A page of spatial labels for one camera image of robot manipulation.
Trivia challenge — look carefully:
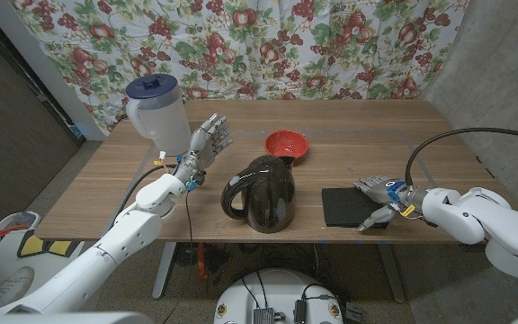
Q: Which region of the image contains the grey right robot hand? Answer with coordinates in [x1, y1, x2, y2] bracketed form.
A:
[353, 175, 426, 233]

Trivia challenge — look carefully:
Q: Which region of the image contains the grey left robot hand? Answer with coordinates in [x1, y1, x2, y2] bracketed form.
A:
[173, 112, 234, 179]

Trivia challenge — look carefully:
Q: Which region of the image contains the translucent pitcher with blue lid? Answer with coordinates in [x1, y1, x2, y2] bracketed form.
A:
[125, 73, 192, 157]

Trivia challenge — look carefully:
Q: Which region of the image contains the red bowl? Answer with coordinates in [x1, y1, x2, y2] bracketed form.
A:
[263, 130, 309, 167]

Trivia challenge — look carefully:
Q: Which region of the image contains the glossy black kettle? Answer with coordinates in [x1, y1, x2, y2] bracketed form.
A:
[220, 154, 297, 234]

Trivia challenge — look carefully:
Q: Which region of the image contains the black fan under table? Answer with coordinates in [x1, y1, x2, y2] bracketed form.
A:
[172, 242, 200, 267]

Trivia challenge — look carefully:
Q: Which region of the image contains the floral backdrop cloth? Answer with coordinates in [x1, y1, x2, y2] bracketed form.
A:
[9, 0, 471, 136]

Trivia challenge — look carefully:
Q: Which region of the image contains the white table leg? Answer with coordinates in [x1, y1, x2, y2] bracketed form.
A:
[151, 242, 178, 301]

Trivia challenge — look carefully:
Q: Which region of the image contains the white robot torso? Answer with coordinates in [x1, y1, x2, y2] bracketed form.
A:
[212, 268, 345, 324]

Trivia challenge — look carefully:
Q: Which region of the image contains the black adapter box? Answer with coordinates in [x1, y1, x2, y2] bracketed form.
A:
[293, 299, 308, 324]

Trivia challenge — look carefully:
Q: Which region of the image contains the grey electronics box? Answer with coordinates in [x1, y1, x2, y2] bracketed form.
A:
[253, 307, 276, 324]

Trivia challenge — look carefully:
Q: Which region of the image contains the dark grey door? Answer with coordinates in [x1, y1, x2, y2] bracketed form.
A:
[0, 8, 83, 235]

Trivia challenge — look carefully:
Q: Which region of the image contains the yellow black patterned bag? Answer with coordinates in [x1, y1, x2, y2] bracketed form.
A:
[15, 229, 85, 260]

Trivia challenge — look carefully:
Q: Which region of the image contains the white bin with orange item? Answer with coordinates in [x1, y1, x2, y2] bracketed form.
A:
[0, 210, 42, 238]

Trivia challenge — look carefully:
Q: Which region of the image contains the white shoe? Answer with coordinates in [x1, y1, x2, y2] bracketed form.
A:
[0, 265, 35, 311]

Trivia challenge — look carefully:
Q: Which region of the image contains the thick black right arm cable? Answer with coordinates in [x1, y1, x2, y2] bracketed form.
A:
[404, 127, 518, 188]

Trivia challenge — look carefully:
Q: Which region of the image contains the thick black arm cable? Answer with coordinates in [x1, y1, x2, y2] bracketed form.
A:
[404, 127, 518, 188]
[105, 164, 177, 233]

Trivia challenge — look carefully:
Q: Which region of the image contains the thin black left wrist cable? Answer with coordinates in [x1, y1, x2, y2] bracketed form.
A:
[159, 191, 193, 324]

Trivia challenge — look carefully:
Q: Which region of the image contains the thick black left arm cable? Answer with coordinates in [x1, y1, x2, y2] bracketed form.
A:
[105, 164, 177, 233]

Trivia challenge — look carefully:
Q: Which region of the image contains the orange strap under table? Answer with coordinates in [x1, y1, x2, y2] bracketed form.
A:
[197, 242, 207, 284]

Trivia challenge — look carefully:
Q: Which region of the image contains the white door frame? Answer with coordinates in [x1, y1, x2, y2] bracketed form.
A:
[0, 0, 107, 141]

